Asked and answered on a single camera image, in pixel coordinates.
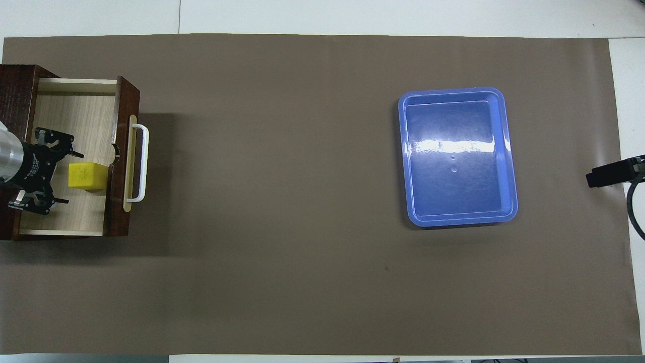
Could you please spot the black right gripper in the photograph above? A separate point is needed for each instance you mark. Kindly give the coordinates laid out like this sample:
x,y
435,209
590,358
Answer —
x,y
641,165

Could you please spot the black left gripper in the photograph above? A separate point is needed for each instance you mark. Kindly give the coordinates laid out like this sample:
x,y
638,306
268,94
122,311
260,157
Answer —
x,y
35,169

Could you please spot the yellow cube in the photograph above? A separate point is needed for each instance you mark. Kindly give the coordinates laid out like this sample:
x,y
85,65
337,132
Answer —
x,y
88,175

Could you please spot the wooden drawer with dark front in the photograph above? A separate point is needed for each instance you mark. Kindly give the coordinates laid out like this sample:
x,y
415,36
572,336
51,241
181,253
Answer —
x,y
65,126

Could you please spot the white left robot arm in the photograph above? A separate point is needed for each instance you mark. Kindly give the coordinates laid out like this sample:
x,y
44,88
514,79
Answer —
x,y
10,156

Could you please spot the dark wooden drawer cabinet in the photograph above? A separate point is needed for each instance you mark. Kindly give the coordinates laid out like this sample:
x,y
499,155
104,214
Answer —
x,y
15,91

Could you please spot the blue plastic tray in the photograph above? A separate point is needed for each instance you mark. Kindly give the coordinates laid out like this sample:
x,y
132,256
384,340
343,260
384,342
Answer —
x,y
453,191

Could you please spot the brown table mat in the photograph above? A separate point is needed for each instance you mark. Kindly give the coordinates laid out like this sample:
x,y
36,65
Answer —
x,y
302,151

